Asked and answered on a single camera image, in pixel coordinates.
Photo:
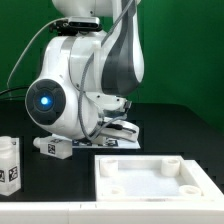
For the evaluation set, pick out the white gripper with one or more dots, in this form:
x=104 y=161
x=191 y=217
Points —
x=114 y=124

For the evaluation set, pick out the white sheet with tags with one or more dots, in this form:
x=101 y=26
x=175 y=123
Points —
x=100 y=143

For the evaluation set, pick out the white square table top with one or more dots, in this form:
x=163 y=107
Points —
x=152 y=178

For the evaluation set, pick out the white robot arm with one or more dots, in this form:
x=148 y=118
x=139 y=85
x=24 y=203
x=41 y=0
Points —
x=88 y=70

